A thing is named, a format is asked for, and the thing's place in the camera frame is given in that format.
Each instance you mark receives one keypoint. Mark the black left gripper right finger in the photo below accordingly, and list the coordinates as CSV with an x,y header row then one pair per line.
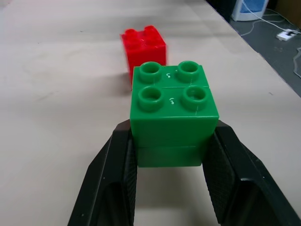
x,y
247,179

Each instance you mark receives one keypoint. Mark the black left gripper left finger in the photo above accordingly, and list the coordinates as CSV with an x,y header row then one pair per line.
x,y
105,179

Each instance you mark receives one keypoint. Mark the green studded building block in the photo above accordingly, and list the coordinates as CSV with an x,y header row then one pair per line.
x,y
174,122

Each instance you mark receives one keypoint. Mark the red studded building block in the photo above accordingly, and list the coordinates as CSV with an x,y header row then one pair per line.
x,y
143,47

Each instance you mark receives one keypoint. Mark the white power strip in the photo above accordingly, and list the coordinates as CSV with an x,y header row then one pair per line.
x,y
286,34

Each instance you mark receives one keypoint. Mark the white plastic appliance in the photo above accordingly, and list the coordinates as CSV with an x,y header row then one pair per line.
x,y
249,9

